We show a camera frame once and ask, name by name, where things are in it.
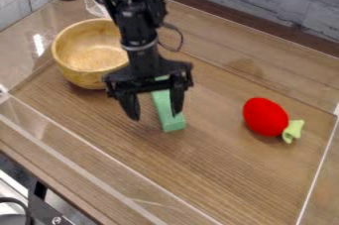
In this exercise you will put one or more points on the green rectangular block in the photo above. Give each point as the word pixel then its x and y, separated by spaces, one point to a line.
pixel 169 122

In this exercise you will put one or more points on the clear acrylic tray wall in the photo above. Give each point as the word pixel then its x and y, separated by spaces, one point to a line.
pixel 109 191

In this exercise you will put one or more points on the brown wooden bowl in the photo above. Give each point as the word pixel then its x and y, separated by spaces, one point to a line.
pixel 86 52

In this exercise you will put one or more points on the black table leg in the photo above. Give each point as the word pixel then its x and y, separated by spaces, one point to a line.
pixel 36 196

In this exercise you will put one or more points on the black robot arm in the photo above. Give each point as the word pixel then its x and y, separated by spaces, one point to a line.
pixel 137 19

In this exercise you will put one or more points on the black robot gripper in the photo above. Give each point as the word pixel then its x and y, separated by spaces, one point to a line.
pixel 134 79

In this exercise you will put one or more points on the clear acrylic corner bracket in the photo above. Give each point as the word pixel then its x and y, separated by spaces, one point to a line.
pixel 94 9

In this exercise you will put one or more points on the red plush strawberry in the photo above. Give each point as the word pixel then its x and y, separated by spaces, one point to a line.
pixel 267 119

